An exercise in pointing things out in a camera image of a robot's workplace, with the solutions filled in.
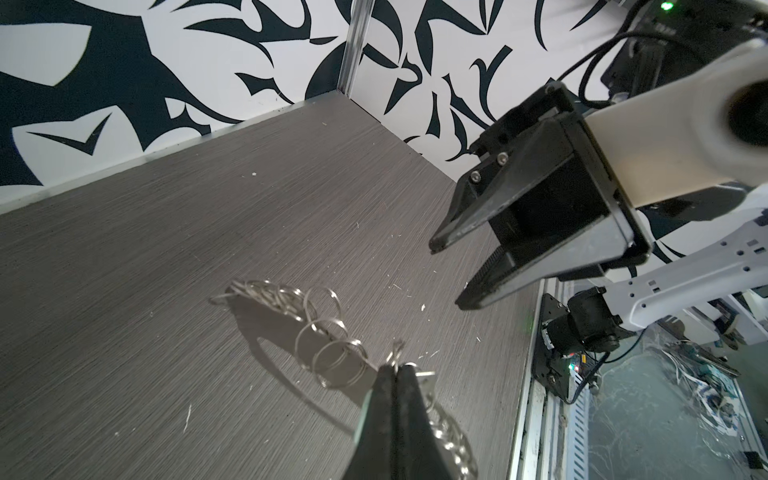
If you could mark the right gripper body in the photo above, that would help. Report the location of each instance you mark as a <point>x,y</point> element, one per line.
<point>609,199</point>

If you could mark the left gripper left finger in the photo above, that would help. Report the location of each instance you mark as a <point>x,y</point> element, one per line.
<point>373,457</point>

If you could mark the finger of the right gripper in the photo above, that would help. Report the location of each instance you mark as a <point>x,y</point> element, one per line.
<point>589,252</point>
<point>532,182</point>

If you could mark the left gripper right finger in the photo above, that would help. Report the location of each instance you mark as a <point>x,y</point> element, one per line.
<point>416,453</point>

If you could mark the metal key organizer plate with rings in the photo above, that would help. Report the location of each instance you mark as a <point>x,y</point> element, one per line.
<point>322,346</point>

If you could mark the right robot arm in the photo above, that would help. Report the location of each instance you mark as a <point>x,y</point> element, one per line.
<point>707,244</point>

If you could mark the small green circuit board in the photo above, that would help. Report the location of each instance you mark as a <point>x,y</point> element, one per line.
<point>580,365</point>

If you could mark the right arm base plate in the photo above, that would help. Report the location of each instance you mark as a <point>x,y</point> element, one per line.
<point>555,354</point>

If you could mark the white slotted cable duct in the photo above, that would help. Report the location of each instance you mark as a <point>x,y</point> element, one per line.
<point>577,440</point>

